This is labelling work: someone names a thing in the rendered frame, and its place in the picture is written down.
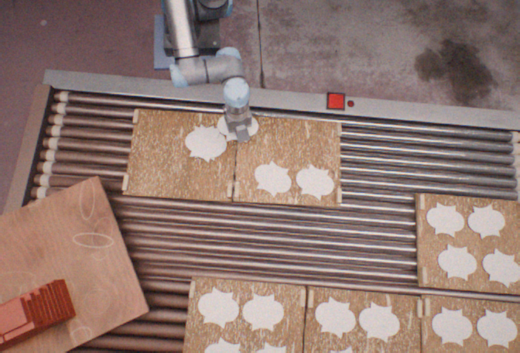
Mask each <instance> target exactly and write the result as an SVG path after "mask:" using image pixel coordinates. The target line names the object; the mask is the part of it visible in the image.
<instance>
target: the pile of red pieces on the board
mask: <svg viewBox="0 0 520 353"><path fill-rule="evenodd" d="M74 316H76V314H75V311H74V307H73V304H72V300H71V298H70V294H69V291H68V289H67V284H66V281H65V279H54V280H51V281H49V282H48V283H45V285H42V286H39V287H37V288H35V289H34V290H31V291H29V292H27V293H24V294H22V295H20V296H17V297H15V298H13V299H10V300H8V301H6V302H4V303H0V351H3V350H5V349H6V348H10V347H11V346H12V345H14V344H16V343H18V342H20V341H24V340H25V339H27V338H30V337H32V336H34V335H36V334H38V333H40V332H42V331H45V330H47V329H49V328H51V327H54V326H56V324H58V323H60V322H62V321H64V320H68V319H70V318H72V317H74Z"/></svg>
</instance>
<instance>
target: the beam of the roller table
mask: <svg viewBox="0 0 520 353"><path fill-rule="evenodd" d="M42 84H49V85H52V86H53V87H54V88H55V89H56V90H57V91H70V92H72V93H81V94H98V95H107V96H108V97H116V98H134V99H143V100H153V101H170V102H179V103H188V104H198V105H215V106H225V102H224V92H223V88H222V85H220V84H202V85H197V86H192V87H181V88H176V87H174V85H173V81H168V80H159V79H150V78H140V77H123V75H117V76H115V75H114V74H97V73H88V72H79V71H70V70H53V69H46V71H45V74H44V78H43V81H42ZM249 92H250V95H249V101H248V104H249V108H250V109H260V110H269V111H286V112H295V113H305V114H314V115H331V116H340V117H341V118H358V119H367V120H376V121H386V122H403V123H412V124H420V125H438V126H448V127H457V128H466V129H483V130H493V131H502V132H519V133H520V111H503V110H494V109H485V108H468V107H459V106H450V105H433V104H424V103H415V102H406V101H389V100H380V99H370V98H353V97H345V111H332V110H326V108H327V94H318V93H309V92H300V91H283V90H274V89H264V88H256V87H249ZM348 101H353V102H354V106H353V107H351V108H350V107H348V106H347V102H348Z"/></svg>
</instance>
